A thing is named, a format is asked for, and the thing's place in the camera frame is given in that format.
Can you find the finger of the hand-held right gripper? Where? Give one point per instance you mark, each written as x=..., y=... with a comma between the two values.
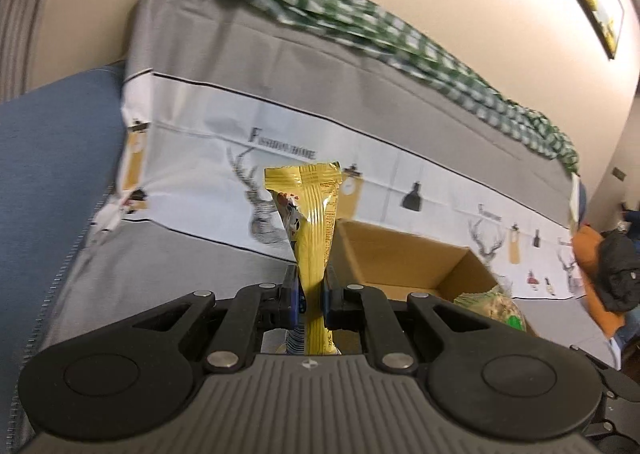
x=610, y=376

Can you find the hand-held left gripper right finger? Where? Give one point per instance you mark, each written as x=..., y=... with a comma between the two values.
x=330, y=301

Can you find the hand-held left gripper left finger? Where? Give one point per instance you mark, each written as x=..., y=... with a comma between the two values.
x=292, y=301

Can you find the brown cardboard box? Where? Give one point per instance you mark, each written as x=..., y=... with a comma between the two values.
x=380, y=254

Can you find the yellow snack packet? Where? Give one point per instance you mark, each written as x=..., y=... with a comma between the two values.
x=315, y=214

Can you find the green label puffed snack packet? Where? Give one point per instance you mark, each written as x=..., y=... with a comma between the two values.
x=492, y=306

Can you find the black bag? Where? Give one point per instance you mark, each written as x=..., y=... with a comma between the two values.
x=620, y=269

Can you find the orange cushion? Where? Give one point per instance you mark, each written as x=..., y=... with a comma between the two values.
x=587, y=259

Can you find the grey deer print sofa cover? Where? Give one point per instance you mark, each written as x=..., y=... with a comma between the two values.
x=300, y=99

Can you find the green checked cloth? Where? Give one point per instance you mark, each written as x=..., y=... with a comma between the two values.
x=350, y=19

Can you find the grey curtain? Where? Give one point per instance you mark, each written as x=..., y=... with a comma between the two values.
x=20, y=9

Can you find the wall switch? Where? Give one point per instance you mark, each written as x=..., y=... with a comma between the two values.
x=620, y=173

